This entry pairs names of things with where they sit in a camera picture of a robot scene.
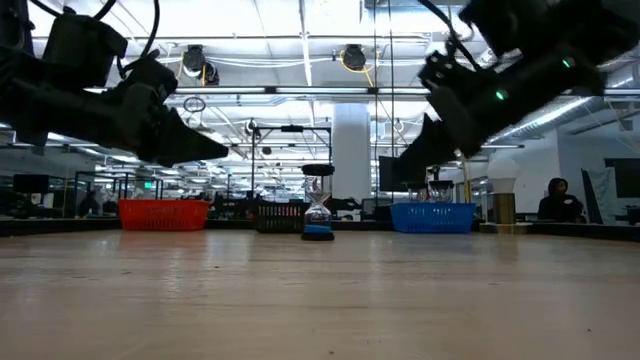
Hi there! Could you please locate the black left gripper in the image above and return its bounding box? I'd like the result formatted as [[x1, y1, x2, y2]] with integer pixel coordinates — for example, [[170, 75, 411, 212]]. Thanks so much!
[[9, 49, 230, 169]]

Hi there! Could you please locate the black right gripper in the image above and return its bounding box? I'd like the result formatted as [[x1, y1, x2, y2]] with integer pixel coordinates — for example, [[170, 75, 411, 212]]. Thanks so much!
[[398, 52, 511, 174]]

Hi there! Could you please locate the hourglass with pale sand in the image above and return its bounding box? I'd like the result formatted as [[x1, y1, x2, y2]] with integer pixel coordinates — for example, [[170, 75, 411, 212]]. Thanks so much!
[[429, 179, 455, 204]]

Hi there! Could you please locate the hourglass with blue sand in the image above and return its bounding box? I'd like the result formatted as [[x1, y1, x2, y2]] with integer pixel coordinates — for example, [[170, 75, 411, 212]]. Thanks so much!
[[300, 163, 336, 242]]

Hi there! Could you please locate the black computer monitor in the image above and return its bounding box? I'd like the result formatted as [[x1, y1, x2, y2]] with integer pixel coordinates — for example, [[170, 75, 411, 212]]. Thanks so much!
[[378, 155, 429, 194], [603, 158, 640, 199], [12, 173, 51, 195]]

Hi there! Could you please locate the blue plastic basket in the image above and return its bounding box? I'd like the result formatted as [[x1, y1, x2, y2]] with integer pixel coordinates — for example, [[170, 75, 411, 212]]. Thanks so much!
[[389, 201, 477, 235]]

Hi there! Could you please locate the white bulb lamp metal base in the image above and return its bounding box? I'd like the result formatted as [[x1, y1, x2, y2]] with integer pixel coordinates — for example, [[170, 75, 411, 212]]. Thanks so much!
[[478, 157, 534, 235]]

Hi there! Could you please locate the red plastic basket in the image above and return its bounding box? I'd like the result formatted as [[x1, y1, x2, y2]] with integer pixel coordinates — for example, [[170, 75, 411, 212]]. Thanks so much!
[[118, 199, 210, 232]]

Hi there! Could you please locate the white building column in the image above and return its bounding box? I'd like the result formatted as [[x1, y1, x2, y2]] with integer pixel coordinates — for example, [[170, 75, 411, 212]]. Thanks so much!
[[332, 102, 372, 204]]

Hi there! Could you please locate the black plastic basket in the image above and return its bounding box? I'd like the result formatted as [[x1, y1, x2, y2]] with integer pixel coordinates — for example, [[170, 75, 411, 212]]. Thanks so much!
[[255, 201, 311, 234]]

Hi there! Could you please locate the long ceiling light bar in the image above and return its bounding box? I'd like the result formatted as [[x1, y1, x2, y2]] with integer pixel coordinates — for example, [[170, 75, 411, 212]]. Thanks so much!
[[172, 85, 431, 96]]

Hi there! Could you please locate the person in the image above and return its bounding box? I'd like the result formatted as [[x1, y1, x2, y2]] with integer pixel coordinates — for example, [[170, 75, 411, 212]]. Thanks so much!
[[537, 177, 586, 224]]

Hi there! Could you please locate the thick yellow hanging cable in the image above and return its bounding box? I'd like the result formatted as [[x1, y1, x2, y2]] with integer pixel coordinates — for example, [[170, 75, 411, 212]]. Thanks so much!
[[339, 48, 474, 204]]

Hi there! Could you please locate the black ceiling cord reel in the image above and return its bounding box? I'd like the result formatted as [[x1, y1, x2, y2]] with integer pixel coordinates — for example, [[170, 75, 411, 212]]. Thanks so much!
[[182, 43, 221, 86], [343, 43, 369, 72]]

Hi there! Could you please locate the black left wrist camera cable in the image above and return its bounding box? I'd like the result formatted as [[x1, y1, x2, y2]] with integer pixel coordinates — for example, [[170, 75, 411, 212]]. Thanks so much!
[[29, 0, 162, 59]]

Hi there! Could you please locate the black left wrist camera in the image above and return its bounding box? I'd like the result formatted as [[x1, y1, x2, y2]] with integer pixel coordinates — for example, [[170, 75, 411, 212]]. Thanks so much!
[[42, 12, 130, 90]]

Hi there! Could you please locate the black aluminium table frame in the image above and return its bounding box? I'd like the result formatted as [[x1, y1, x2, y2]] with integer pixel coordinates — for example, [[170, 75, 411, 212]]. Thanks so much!
[[0, 217, 640, 241]]

